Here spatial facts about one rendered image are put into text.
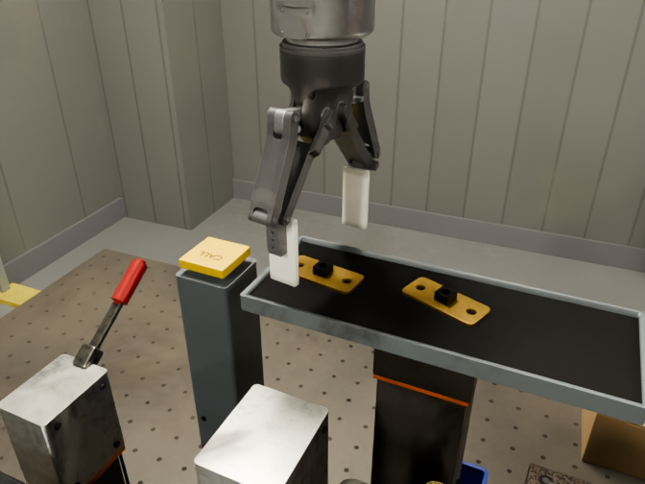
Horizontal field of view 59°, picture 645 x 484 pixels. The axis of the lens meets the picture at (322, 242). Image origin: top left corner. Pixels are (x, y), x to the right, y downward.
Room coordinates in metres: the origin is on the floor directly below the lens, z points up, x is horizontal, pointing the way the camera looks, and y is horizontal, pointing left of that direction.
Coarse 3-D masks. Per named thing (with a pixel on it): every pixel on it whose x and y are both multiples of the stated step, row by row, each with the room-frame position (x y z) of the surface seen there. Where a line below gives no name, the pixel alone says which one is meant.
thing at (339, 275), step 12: (300, 264) 0.54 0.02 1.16; (312, 264) 0.53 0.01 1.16; (324, 264) 0.52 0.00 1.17; (300, 276) 0.51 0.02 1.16; (312, 276) 0.51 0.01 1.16; (324, 276) 0.51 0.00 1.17; (336, 276) 0.51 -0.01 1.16; (348, 276) 0.51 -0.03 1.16; (360, 276) 0.51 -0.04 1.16; (336, 288) 0.49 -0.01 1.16; (348, 288) 0.49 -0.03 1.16
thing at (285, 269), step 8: (288, 224) 0.45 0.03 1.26; (296, 224) 0.45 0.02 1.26; (288, 232) 0.45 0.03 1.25; (296, 232) 0.45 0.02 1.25; (288, 240) 0.45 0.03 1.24; (296, 240) 0.45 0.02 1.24; (288, 248) 0.45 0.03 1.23; (296, 248) 0.45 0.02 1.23; (272, 256) 0.46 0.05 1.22; (288, 256) 0.45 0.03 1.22; (296, 256) 0.45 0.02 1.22; (272, 264) 0.46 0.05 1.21; (280, 264) 0.46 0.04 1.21; (288, 264) 0.45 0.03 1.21; (296, 264) 0.45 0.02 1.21; (272, 272) 0.46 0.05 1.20; (280, 272) 0.46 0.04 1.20; (288, 272) 0.45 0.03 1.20; (296, 272) 0.45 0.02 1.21; (280, 280) 0.46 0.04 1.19; (288, 280) 0.45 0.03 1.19; (296, 280) 0.45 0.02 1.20
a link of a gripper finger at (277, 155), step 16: (272, 112) 0.46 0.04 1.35; (288, 112) 0.46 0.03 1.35; (272, 128) 0.46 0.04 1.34; (288, 128) 0.45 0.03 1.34; (272, 144) 0.46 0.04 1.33; (288, 144) 0.45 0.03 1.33; (272, 160) 0.45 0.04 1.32; (288, 160) 0.45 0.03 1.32; (256, 176) 0.45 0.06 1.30; (272, 176) 0.44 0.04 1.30; (288, 176) 0.45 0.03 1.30; (256, 192) 0.44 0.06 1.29; (272, 192) 0.44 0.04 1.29; (256, 208) 0.44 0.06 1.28; (272, 208) 0.43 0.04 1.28; (272, 224) 0.43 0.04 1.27
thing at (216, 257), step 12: (204, 240) 0.59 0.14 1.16; (216, 240) 0.59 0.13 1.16; (192, 252) 0.56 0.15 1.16; (204, 252) 0.56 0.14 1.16; (216, 252) 0.56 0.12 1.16; (228, 252) 0.56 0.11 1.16; (240, 252) 0.56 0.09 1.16; (180, 264) 0.55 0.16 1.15; (192, 264) 0.54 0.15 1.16; (204, 264) 0.54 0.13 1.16; (216, 264) 0.54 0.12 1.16; (228, 264) 0.54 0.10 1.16; (216, 276) 0.53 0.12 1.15
